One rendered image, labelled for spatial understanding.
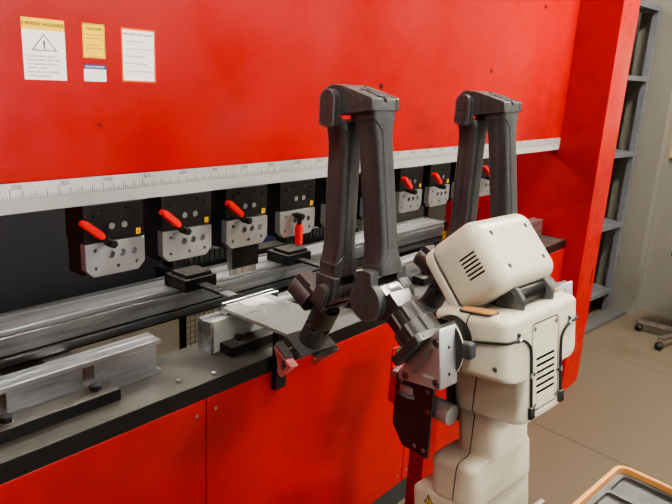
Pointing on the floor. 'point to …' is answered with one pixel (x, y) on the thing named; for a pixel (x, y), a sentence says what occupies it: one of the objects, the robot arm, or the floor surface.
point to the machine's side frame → (580, 153)
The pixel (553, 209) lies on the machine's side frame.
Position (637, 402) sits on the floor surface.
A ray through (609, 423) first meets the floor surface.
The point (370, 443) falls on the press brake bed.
